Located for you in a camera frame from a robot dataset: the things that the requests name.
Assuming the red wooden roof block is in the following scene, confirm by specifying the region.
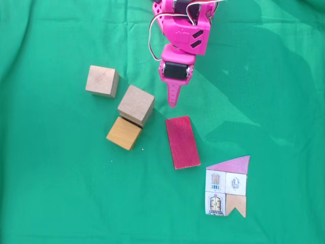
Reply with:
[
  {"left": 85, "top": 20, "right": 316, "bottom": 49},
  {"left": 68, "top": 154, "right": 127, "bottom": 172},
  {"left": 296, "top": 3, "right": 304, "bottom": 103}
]
[{"left": 165, "top": 115, "right": 201, "bottom": 170}]

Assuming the wooden cube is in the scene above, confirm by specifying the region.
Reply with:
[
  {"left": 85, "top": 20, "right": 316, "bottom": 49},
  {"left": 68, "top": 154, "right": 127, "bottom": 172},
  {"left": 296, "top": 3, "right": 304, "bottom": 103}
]
[
  {"left": 117, "top": 84, "right": 155, "bottom": 128},
  {"left": 85, "top": 65, "right": 120, "bottom": 99}
]

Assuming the paper house picture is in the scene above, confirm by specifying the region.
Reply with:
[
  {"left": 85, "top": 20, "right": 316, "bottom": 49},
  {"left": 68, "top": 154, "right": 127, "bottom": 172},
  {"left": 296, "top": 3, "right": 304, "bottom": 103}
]
[{"left": 205, "top": 155, "right": 251, "bottom": 219}]

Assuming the red white black servo cable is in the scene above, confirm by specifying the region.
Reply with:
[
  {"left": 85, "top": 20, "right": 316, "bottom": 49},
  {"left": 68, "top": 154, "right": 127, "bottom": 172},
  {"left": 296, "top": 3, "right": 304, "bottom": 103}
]
[{"left": 148, "top": 0, "right": 220, "bottom": 63}]

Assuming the green cloth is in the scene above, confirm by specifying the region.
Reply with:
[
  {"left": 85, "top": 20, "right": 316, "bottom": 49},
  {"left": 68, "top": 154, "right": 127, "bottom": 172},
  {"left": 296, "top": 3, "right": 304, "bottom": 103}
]
[{"left": 0, "top": 0, "right": 325, "bottom": 244}]

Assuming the yellow notched wooden block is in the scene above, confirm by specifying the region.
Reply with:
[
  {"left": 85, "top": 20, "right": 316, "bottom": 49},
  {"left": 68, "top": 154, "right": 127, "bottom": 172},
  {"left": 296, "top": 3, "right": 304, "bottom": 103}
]
[{"left": 106, "top": 116, "right": 143, "bottom": 151}]

